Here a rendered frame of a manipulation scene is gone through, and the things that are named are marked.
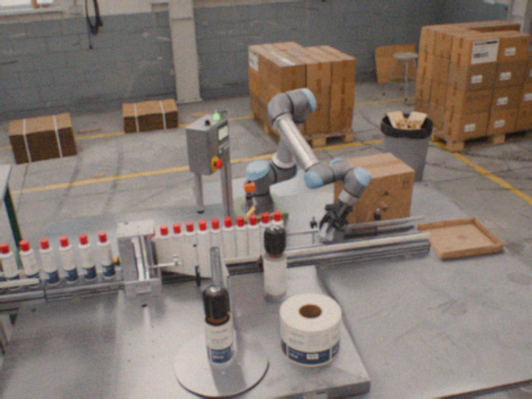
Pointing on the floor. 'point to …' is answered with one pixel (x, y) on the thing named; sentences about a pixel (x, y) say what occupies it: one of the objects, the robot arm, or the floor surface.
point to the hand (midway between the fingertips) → (321, 237)
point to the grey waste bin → (408, 152)
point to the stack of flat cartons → (42, 138)
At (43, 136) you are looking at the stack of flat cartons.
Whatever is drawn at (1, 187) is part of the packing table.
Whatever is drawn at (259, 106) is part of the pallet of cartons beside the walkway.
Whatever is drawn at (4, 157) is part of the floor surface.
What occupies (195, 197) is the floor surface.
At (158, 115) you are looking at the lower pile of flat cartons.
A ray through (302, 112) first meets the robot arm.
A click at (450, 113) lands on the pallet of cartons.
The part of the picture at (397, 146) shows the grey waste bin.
